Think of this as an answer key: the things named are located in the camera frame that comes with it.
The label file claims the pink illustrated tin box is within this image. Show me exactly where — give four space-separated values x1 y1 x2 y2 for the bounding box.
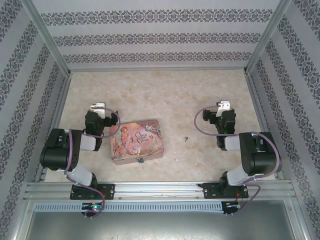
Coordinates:
109 118 165 166

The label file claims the left controller board green light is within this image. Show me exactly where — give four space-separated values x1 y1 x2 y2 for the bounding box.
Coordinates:
81 202 105 213

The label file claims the right controller board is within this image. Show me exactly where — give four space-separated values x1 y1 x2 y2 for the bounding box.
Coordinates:
223 201 241 215

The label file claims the grey metal sheet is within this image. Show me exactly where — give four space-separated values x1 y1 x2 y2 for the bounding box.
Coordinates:
23 211 307 240

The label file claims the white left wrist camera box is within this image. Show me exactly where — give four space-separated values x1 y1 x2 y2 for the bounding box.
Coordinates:
90 101 107 120

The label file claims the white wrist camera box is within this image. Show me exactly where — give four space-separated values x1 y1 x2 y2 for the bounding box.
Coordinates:
90 101 107 120
216 99 232 118

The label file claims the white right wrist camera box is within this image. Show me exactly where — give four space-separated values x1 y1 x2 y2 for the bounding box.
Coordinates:
216 99 232 118

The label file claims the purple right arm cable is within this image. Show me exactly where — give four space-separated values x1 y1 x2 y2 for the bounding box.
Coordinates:
194 105 280 216

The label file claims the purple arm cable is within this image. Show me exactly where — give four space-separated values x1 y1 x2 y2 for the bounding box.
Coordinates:
194 105 280 216
64 107 122 219

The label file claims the aluminium side rail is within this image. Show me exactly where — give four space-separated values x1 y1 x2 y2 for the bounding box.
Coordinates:
244 71 286 181
34 74 73 183

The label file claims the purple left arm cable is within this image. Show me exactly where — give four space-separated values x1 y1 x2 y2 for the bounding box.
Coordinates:
64 107 122 219

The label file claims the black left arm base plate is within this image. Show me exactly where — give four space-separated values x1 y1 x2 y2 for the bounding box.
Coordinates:
70 183 116 201

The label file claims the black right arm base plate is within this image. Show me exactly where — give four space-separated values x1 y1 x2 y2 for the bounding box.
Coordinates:
197 182 250 200

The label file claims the aluminium frame post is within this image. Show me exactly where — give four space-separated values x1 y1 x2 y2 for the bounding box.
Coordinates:
244 0 294 74
21 0 73 77

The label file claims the aluminium mounting rail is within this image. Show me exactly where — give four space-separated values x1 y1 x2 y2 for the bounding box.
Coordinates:
23 180 298 201

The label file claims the grey slotted cable duct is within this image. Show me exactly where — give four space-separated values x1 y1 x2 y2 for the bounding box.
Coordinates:
33 201 224 214

